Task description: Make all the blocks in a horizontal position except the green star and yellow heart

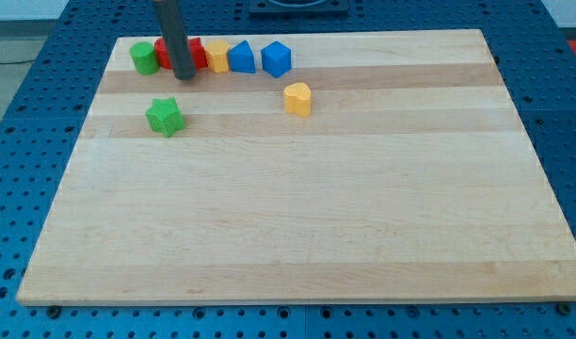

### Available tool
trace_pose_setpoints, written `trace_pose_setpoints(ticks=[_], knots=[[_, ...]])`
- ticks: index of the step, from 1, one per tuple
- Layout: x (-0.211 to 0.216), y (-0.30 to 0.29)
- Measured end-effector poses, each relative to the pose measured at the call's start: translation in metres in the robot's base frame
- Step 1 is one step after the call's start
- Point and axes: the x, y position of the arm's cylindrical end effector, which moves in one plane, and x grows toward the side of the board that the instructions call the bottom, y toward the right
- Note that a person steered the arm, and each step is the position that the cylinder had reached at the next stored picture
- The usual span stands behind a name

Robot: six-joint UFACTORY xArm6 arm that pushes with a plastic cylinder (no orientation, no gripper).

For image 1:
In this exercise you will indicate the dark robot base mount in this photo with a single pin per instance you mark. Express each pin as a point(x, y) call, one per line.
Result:
point(296, 7)

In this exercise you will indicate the yellow hexagon block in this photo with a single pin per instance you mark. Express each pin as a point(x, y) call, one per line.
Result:
point(216, 52)

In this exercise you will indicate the red round block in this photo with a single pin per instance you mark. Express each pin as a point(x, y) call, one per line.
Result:
point(161, 52)

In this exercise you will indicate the blue cube block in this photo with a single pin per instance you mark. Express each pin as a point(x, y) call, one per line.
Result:
point(276, 59)

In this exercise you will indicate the green cylinder block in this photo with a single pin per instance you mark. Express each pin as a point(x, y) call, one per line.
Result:
point(144, 58)

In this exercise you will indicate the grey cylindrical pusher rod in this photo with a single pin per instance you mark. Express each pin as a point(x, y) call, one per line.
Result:
point(171, 23)

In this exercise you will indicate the blue triangular block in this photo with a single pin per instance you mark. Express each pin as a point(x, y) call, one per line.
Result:
point(241, 58)

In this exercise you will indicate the yellow heart block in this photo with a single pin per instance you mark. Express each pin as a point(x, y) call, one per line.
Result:
point(298, 99)

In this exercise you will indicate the green star block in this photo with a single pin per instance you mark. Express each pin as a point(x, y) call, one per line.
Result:
point(165, 116)

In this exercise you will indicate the wooden board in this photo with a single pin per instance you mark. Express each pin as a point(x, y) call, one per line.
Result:
point(413, 180)

